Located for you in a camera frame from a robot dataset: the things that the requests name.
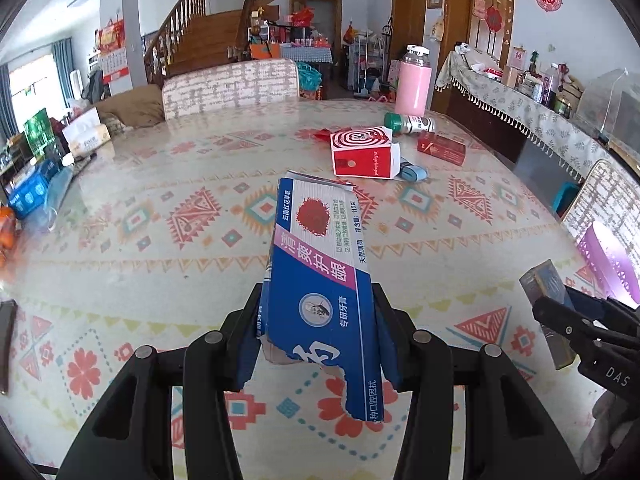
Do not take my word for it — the small dark gold box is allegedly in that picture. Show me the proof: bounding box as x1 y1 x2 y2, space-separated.
519 259 578 370

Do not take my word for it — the patterned chair back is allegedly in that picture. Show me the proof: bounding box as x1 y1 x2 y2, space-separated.
161 58 301 122

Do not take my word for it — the red wall calendar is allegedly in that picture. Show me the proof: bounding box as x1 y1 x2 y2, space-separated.
97 19 130 85

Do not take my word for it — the pink thermos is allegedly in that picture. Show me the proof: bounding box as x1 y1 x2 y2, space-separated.
394 45 433 117

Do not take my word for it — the wooden door frame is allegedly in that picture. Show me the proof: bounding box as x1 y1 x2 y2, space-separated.
445 0 516 61

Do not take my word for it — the metal storage rack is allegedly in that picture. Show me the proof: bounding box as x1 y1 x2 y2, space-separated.
347 35 396 96

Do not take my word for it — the red cigarette box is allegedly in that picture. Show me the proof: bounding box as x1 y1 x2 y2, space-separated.
417 134 467 167

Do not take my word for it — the red white spiral box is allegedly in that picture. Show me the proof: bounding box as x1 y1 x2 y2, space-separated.
329 126 401 181

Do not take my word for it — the wooden staircase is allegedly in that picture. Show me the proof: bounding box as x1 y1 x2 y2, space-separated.
144 0 311 88

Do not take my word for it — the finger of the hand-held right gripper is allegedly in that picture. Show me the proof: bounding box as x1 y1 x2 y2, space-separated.
565 285 640 338
532 296 631 356

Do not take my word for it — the white tissue box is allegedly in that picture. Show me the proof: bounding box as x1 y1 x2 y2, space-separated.
61 106 112 158

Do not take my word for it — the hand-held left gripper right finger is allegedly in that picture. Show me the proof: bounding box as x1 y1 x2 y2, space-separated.
370 282 583 480

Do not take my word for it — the clear plastic food cover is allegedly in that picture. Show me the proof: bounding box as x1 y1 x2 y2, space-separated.
572 67 640 143

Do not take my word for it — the wooden door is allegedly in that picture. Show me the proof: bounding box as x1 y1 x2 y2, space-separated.
390 0 428 61

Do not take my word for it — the blue face mask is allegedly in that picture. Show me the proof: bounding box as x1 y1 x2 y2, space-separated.
397 157 429 182

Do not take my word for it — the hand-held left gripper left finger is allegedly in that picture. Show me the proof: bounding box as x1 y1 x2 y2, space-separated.
56 282 263 480

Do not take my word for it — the brown sofa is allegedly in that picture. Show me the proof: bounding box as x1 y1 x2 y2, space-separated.
95 85 166 133

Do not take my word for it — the sideboard with floral cloth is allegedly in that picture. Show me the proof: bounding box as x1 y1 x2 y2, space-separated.
434 50 640 186

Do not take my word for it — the teal stool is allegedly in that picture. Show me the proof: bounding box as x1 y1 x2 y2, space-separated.
552 181 583 213

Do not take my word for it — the patterned chair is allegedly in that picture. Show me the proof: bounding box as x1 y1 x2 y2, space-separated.
161 58 301 122
560 159 640 261

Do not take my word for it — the blue mask box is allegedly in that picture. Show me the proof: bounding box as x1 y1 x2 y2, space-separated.
7 159 63 221

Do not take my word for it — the table with gift boxes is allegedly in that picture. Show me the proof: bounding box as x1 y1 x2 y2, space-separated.
247 7 335 66

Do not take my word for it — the black phone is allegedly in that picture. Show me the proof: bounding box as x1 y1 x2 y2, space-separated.
0 300 18 395

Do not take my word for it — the green cap bottle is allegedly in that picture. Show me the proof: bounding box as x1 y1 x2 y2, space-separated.
383 112 437 136

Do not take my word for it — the blue toothpaste box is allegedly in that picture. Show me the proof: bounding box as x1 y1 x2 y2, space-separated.
257 170 386 423

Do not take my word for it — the cluster of small bottles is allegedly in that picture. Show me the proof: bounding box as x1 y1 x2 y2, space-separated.
517 60 576 118

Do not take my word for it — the purple perforated bin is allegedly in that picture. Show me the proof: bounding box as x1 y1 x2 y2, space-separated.
576 222 640 311

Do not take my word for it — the blue grey curtain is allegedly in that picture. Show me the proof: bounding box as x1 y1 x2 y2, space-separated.
50 39 76 106

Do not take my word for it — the green box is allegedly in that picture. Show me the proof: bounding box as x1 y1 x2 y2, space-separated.
23 108 68 161

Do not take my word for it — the clear bag of masks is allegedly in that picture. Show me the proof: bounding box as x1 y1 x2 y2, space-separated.
45 165 76 231

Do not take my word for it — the orange packet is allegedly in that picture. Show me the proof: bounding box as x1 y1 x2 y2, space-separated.
0 205 18 251

